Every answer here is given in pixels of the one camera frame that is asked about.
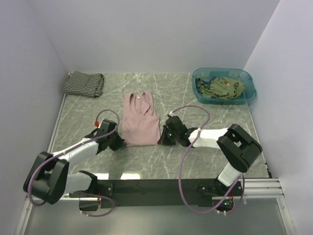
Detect olive green tank top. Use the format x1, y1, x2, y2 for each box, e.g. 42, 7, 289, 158
195, 77, 246, 100

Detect pink tank top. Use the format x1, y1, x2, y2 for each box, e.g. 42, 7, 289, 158
122, 90, 160, 147

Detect striped folded tank top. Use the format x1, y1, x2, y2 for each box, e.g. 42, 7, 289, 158
63, 71, 105, 98

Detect teal plastic basket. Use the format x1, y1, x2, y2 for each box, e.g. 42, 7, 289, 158
192, 68, 256, 105

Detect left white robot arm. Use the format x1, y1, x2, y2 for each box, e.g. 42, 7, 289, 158
23, 119, 126, 205

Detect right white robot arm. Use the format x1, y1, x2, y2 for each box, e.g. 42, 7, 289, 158
157, 116, 263, 195

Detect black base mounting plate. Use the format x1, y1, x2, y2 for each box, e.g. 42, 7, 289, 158
68, 178, 243, 212

